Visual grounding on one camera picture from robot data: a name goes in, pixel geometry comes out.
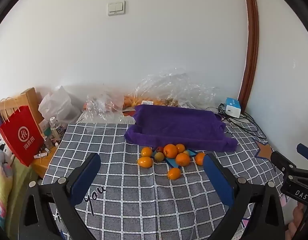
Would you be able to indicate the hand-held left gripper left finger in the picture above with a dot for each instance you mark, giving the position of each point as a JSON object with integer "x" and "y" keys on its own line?
{"x": 85, "y": 177}

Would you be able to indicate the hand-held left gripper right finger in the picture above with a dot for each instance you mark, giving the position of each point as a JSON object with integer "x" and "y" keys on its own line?
{"x": 217, "y": 177}

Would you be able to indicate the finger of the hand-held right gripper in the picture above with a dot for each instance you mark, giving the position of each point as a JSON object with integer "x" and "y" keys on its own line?
{"x": 281, "y": 160}
{"x": 305, "y": 151}

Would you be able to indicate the large orange mandarin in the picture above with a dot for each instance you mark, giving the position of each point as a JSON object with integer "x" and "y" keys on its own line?
{"x": 170, "y": 150}
{"x": 182, "y": 159}

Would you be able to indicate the brown green kiwi fruit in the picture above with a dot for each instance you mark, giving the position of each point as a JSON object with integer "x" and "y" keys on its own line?
{"x": 159, "y": 156}
{"x": 186, "y": 152}

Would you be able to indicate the oval orange mandarin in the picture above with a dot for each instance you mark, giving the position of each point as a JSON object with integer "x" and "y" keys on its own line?
{"x": 145, "y": 161}

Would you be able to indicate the purple towel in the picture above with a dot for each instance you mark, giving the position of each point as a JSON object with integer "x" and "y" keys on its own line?
{"x": 179, "y": 125}

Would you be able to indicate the small orange mandarin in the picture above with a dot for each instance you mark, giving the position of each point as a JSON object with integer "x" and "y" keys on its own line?
{"x": 146, "y": 152}

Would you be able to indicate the person's right hand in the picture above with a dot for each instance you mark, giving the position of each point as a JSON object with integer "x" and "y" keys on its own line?
{"x": 295, "y": 217}

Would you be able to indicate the wooden nightstand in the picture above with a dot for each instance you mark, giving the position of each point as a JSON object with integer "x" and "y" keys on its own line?
{"x": 43, "y": 166}

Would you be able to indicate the small white gadget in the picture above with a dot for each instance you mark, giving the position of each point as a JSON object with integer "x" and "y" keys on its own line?
{"x": 41, "y": 155}

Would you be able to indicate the clear water bottle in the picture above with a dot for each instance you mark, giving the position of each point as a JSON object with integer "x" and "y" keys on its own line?
{"x": 56, "y": 130}

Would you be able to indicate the grey checked cloth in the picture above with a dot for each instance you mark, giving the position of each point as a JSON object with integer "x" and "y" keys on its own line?
{"x": 133, "y": 205}

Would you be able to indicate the small red fruit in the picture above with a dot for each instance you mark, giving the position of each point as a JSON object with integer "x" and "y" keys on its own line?
{"x": 159, "y": 149}

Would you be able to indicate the blue white tissue pack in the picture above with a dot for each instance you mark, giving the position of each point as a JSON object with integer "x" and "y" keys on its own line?
{"x": 232, "y": 107}

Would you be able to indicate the small clear plastic bag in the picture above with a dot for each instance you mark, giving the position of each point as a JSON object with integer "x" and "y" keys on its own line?
{"x": 101, "y": 107}

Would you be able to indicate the white plastic bag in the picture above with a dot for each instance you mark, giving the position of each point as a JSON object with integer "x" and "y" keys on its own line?
{"x": 58, "y": 105}

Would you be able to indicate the red paper bag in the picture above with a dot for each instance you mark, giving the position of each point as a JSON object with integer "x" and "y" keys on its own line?
{"x": 18, "y": 135}

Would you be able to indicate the pastel colourful blanket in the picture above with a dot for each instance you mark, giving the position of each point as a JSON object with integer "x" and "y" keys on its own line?
{"x": 3, "y": 180}

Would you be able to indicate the pile of bagged oranges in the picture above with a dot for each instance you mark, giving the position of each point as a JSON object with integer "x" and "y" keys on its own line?
{"x": 128, "y": 101}

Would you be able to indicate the white power strip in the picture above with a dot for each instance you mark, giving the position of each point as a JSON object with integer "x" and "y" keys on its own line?
{"x": 2, "y": 145}

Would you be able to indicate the white label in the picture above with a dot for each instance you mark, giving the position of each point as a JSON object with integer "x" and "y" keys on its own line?
{"x": 147, "y": 102}

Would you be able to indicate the large clear plastic bag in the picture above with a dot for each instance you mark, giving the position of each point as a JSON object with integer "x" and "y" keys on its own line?
{"x": 174, "y": 85}

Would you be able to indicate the wooden bed frame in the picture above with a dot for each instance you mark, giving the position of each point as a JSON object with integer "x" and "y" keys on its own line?
{"x": 31, "y": 97}

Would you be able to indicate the brown wooden door frame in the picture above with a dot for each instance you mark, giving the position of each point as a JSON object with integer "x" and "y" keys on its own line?
{"x": 252, "y": 42}

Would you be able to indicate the white light switch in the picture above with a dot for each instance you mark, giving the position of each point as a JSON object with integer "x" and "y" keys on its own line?
{"x": 116, "y": 8}

